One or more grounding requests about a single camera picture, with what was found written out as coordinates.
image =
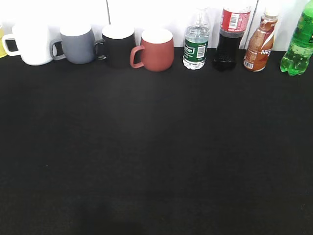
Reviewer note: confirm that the grey ceramic mug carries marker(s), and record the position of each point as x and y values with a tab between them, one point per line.
77	42

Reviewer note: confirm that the white ceramic mug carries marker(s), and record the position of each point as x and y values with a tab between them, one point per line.
32	41

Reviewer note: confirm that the black ceramic mug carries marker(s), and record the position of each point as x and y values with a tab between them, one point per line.
115	45

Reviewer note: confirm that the Cestbon water bottle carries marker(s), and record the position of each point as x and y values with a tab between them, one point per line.
196	41

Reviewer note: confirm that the cola bottle red label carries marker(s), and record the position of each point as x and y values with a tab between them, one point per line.
233	25

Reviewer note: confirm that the brown coffee drink bottle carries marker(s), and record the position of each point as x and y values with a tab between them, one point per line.
262	40

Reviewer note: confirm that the red ceramic mug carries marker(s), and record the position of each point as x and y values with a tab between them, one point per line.
155	52

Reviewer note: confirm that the green soda bottle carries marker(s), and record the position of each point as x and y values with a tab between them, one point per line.
296	59

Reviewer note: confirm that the black table mat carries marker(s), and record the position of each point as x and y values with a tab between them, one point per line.
92	150

